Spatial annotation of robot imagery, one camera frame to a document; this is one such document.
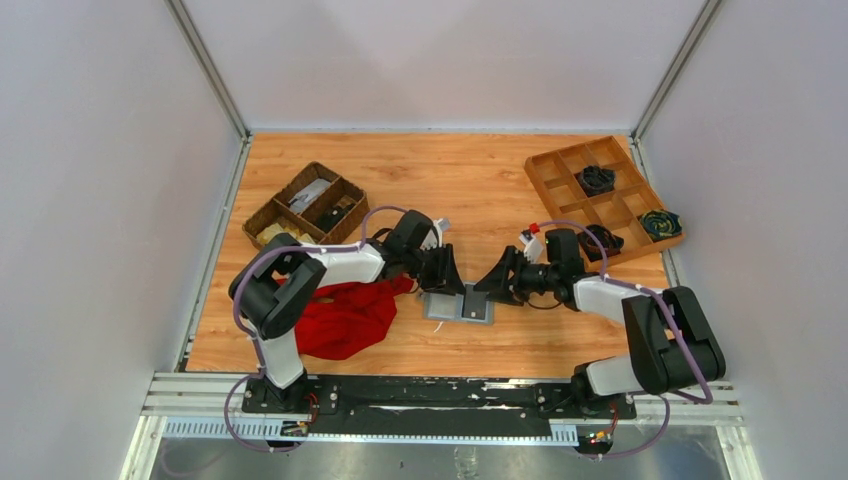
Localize grey card holder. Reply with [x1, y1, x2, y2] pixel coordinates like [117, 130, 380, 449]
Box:
[422, 282, 494, 326]

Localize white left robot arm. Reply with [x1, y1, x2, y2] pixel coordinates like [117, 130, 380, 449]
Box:
[229, 210, 465, 392]

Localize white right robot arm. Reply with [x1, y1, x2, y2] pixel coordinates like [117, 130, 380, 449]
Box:
[474, 220, 726, 404]

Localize dark grey credit card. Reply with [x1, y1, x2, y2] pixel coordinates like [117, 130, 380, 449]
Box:
[462, 289, 488, 322]

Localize grey card in basket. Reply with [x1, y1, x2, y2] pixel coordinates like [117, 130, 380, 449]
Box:
[288, 178, 332, 214]

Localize yellow cards in basket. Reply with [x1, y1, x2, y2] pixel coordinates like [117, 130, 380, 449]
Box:
[257, 223, 314, 246]

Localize dark rolled belt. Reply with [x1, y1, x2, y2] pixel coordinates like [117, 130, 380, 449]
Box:
[577, 224, 625, 262]

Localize black item in basket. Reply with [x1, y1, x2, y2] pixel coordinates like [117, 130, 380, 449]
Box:
[315, 196, 356, 233]

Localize brown woven basket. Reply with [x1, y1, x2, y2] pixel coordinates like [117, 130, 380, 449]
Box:
[242, 162, 370, 249]

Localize red cloth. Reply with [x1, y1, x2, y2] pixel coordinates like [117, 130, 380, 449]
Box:
[295, 276, 414, 361]

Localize wooden compartment tray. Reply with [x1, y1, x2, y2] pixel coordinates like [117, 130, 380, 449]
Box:
[524, 136, 686, 266]

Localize black rolled belt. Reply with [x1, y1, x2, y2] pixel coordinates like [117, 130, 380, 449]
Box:
[575, 165, 616, 197]

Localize blue yellow rolled tie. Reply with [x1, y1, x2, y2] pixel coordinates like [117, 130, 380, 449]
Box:
[638, 209, 683, 243]

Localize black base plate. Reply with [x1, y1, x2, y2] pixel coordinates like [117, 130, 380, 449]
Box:
[238, 375, 636, 437]

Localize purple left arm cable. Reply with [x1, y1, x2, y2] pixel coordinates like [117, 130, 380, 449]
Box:
[221, 205, 409, 455]

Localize aluminium frame rail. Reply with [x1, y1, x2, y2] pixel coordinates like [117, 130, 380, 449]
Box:
[142, 373, 745, 446]

